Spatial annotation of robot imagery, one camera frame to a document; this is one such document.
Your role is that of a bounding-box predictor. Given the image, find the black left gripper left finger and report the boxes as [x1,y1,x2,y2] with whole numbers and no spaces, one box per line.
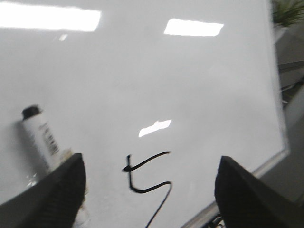
[0,153,86,228]

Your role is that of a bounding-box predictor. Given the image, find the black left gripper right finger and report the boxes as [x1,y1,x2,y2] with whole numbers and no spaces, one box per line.
[214,156,304,228]

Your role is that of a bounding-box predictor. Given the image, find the white taped whiteboard marker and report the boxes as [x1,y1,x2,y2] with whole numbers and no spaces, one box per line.
[22,104,74,174]

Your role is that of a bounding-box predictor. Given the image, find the green potted plant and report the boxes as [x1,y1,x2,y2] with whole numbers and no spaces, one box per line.
[272,0,304,27]

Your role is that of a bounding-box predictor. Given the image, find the white whiteboard with aluminium frame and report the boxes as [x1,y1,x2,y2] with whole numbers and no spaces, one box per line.
[0,0,288,228]

